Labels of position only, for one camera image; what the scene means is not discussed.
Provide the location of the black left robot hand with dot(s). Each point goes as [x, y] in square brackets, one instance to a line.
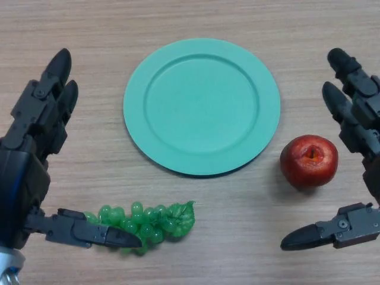
[23, 166]

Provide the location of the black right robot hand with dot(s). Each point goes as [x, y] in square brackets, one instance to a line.
[360, 98]

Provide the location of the red apple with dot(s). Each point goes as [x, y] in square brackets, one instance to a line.
[308, 161]

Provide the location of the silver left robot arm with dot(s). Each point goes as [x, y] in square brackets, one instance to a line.
[9, 264]

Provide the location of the green round plate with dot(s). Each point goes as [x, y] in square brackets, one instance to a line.
[202, 108]

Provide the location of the green grape bunch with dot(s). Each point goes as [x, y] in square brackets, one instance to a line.
[160, 221]

